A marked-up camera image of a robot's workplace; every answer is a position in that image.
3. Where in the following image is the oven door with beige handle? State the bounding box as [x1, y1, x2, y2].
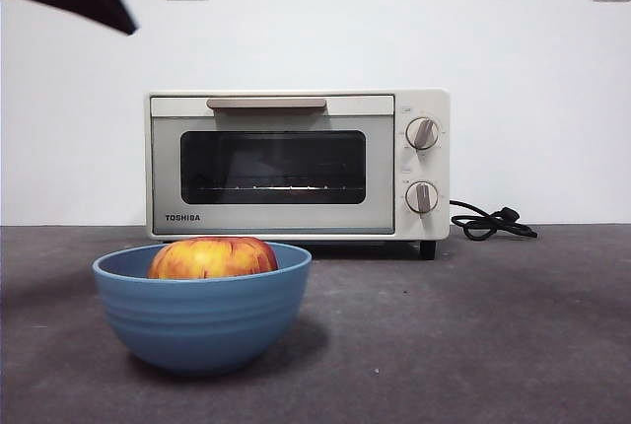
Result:
[150, 94, 396, 237]

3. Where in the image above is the red and yellow apple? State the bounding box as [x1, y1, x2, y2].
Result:
[147, 236, 280, 281]

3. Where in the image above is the blue ribbed bowl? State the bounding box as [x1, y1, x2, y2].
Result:
[92, 241, 313, 377]

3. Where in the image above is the cream and beige oven knob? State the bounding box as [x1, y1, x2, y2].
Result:
[404, 179, 440, 214]
[404, 116, 442, 152]

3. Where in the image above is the cream Toshiba toaster oven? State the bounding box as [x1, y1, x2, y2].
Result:
[145, 87, 453, 261]

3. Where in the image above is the black oven power cable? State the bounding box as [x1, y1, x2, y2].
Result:
[449, 199, 539, 242]

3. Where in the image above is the metal wire oven rack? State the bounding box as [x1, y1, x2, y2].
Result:
[196, 182, 331, 194]

